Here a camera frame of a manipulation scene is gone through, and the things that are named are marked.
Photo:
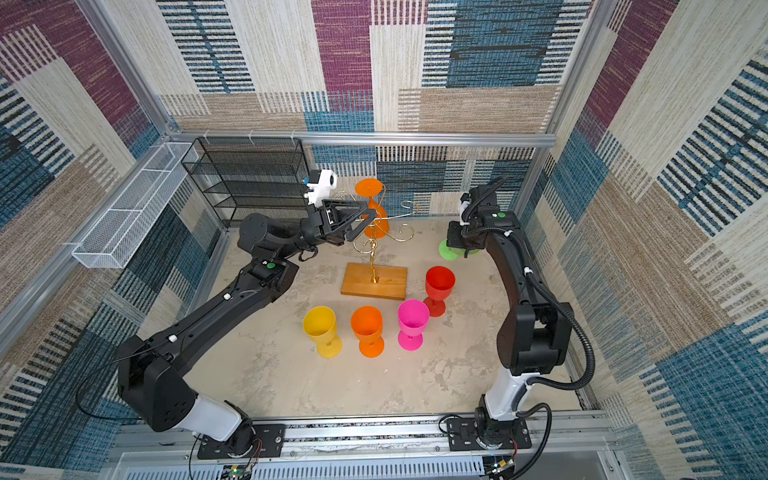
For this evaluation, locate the orange wine glass back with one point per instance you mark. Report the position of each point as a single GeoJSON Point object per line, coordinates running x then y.
{"type": "Point", "coordinates": [373, 189]}

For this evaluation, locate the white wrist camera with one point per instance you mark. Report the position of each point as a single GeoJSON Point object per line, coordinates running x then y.
{"type": "Point", "coordinates": [463, 206]}
{"type": "Point", "coordinates": [320, 184]}

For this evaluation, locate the green wine glass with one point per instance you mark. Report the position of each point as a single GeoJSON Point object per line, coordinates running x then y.
{"type": "Point", "coordinates": [452, 253]}

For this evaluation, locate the magenta wine glass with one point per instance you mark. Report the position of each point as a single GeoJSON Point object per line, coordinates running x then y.
{"type": "Point", "coordinates": [413, 317]}

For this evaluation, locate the red wine glass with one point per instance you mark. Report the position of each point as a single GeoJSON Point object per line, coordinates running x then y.
{"type": "Point", "coordinates": [439, 284]}

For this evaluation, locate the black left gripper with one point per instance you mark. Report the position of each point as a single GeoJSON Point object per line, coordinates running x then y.
{"type": "Point", "coordinates": [326, 220]}

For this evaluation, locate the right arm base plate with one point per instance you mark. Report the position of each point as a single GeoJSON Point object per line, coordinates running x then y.
{"type": "Point", "coordinates": [468, 434]}

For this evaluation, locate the gold wire wine glass rack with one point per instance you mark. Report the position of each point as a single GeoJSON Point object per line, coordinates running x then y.
{"type": "Point", "coordinates": [371, 280]}

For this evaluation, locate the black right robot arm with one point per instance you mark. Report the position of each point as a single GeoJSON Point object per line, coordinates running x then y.
{"type": "Point", "coordinates": [535, 335]}

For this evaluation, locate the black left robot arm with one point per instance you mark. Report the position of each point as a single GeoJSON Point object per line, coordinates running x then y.
{"type": "Point", "coordinates": [150, 377]}

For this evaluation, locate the white wire mesh basket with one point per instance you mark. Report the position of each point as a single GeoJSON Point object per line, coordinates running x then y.
{"type": "Point", "coordinates": [118, 233]}

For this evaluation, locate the black wire shelf rack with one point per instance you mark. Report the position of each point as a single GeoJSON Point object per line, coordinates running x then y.
{"type": "Point", "coordinates": [242, 176]}

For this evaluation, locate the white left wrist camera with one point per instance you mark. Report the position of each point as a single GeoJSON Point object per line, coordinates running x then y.
{"type": "Point", "coordinates": [320, 184]}

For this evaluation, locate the yellow wine glass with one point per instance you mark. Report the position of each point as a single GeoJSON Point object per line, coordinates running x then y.
{"type": "Point", "coordinates": [319, 324]}

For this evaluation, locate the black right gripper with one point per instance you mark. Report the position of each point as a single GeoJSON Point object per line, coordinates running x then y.
{"type": "Point", "coordinates": [453, 240]}

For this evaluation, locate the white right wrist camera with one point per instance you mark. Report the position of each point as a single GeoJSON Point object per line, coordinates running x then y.
{"type": "Point", "coordinates": [463, 206]}

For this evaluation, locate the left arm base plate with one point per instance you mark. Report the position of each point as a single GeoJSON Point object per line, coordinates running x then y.
{"type": "Point", "coordinates": [264, 441]}

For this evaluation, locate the orange wine glass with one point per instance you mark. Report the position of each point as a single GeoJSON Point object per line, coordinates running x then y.
{"type": "Point", "coordinates": [367, 325]}
{"type": "Point", "coordinates": [373, 189]}

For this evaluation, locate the aluminium front rail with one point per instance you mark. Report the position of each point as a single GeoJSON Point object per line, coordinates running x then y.
{"type": "Point", "coordinates": [581, 445]}

